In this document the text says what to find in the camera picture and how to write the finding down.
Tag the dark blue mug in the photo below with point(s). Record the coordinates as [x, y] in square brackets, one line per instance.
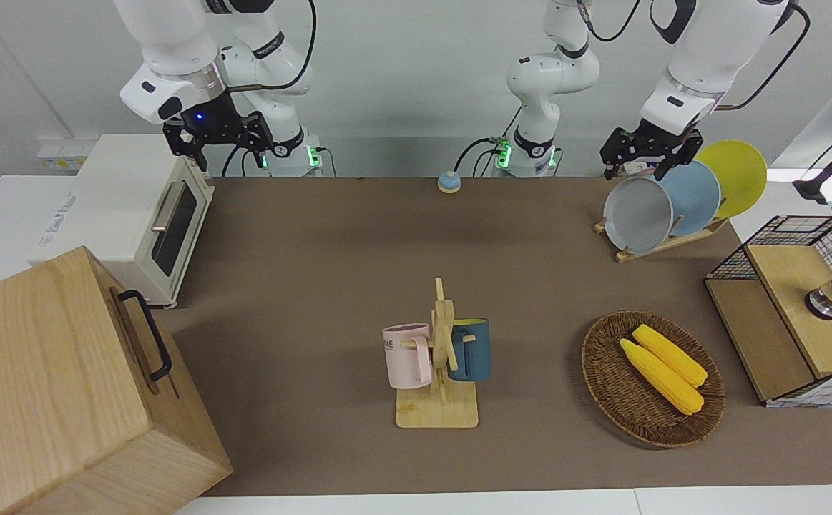
[473, 350]

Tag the low wooden plate rack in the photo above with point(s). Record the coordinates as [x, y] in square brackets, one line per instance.
[673, 243]

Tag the wooden mug tree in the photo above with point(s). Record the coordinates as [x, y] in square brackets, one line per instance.
[438, 411]

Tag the yellow corn cob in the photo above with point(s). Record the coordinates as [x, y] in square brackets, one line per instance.
[669, 354]
[662, 379]

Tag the light wooden cabinet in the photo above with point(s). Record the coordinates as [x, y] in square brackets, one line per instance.
[51, 386]

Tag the brown table mat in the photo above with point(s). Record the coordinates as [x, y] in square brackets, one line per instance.
[301, 286]

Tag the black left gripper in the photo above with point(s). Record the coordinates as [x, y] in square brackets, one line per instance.
[655, 138]

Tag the blue service bell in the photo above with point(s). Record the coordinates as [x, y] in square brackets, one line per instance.
[448, 182]

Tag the yellow plate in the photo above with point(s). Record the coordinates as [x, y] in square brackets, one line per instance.
[737, 175]

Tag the white wall outlet strip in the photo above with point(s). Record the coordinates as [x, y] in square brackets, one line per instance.
[65, 154]

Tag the pink mug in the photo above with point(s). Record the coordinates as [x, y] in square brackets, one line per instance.
[407, 357]

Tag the brown wicker basket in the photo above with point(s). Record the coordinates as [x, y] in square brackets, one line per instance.
[623, 400]

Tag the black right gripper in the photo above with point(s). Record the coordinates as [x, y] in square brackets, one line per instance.
[214, 118]

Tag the light blue plate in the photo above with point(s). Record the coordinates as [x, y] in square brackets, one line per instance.
[695, 197]

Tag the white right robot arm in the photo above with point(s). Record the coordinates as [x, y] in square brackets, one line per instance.
[172, 43]

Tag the gray plate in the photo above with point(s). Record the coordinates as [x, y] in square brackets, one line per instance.
[637, 214]

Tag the white toaster oven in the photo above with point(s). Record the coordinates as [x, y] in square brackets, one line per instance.
[111, 207]

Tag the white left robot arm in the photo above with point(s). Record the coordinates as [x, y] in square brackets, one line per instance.
[709, 50]

